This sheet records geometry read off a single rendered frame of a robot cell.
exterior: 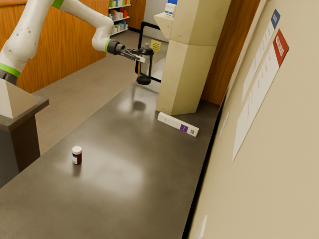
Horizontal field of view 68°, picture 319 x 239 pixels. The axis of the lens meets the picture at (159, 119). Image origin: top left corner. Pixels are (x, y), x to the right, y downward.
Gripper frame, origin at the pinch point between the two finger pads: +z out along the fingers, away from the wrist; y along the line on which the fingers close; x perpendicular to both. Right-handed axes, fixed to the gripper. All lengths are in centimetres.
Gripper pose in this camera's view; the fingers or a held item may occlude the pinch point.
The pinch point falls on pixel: (145, 57)
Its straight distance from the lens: 163.0
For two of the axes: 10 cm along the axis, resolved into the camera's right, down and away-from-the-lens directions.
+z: 9.2, 3.4, -1.8
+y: 3.4, -4.7, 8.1
